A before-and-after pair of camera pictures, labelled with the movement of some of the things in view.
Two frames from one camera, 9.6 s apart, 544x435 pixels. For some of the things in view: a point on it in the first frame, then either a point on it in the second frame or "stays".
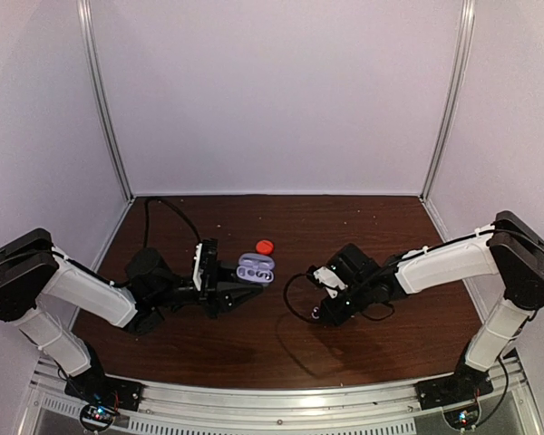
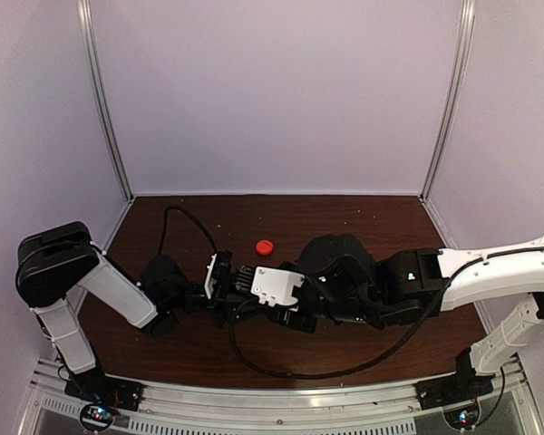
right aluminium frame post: [467, 14] stays
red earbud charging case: [265, 246] stays
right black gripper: [329, 312] -> [279, 315]
